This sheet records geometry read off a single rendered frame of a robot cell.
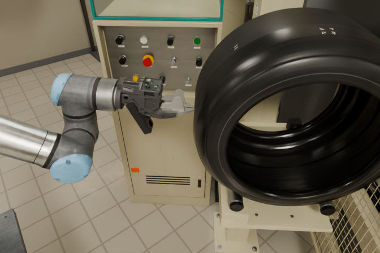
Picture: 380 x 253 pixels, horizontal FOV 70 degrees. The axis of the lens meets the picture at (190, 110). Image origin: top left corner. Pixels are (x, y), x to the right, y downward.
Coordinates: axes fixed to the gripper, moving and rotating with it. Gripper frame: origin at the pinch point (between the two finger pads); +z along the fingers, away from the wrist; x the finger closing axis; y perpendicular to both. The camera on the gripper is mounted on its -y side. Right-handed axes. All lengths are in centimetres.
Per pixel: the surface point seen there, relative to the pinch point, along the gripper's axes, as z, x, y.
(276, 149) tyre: 34.6, 13.4, -23.0
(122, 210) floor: -35, 44, -124
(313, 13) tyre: 26.1, 5.9, 28.6
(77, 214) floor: -64, 40, -127
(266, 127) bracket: 32.3, 23.8, -21.6
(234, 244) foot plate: 39, 25, -115
